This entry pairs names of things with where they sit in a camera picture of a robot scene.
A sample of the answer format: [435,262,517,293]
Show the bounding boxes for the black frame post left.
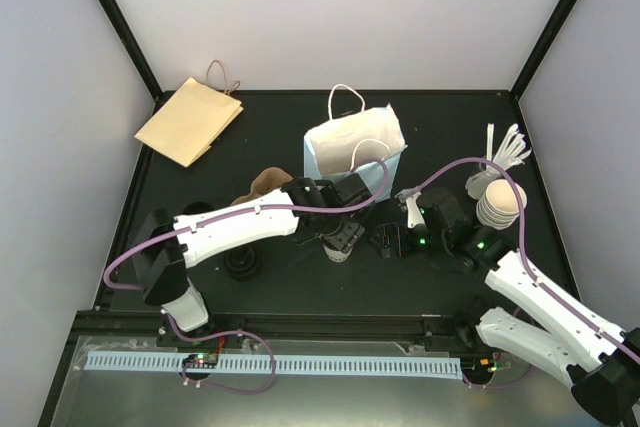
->
[97,0,164,102]

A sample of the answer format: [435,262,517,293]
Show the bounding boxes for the brown kraft paper bag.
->
[135,59,243,167]

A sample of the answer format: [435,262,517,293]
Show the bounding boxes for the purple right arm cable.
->
[399,156,640,353]

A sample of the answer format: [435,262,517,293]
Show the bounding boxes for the stack of white paper cups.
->
[476,179,520,230]

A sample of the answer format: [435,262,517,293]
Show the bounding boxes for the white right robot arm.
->
[371,188,639,426]

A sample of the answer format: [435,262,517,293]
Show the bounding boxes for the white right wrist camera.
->
[395,189,426,229]

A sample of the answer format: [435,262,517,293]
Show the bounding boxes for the black paper coffee cup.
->
[182,201,214,215]

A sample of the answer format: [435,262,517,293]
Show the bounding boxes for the black frame post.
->
[509,0,578,101]
[97,0,164,102]

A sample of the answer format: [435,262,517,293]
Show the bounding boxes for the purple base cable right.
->
[462,351,534,392]

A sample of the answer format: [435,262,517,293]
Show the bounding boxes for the stack of black lids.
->
[223,245,262,282]

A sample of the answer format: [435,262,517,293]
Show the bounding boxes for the clear cup of stirrers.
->
[465,123,532,200]

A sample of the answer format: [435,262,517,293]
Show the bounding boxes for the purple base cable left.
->
[164,314,277,395]

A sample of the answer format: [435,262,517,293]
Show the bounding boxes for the black circuit board with leds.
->
[182,353,219,369]

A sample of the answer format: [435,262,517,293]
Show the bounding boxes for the light blue paper bag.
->
[303,84,407,202]

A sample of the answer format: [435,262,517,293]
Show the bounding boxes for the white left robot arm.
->
[133,173,372,346]

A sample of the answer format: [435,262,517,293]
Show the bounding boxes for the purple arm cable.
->
[399,156,640,353]
[102,159,391,293]

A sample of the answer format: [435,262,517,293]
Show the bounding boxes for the white paper coffee cup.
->
[323,243,352,263]

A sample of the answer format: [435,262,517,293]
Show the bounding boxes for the black frame post right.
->
[509,0,578,101]

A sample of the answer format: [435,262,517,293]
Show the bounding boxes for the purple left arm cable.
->
[102,159,391,293]

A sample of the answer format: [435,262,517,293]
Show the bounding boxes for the light blue cable duct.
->
[84,351,463,380]

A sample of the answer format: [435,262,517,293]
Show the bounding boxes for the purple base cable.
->
[164,314,277,395]
[462,351,534,392]

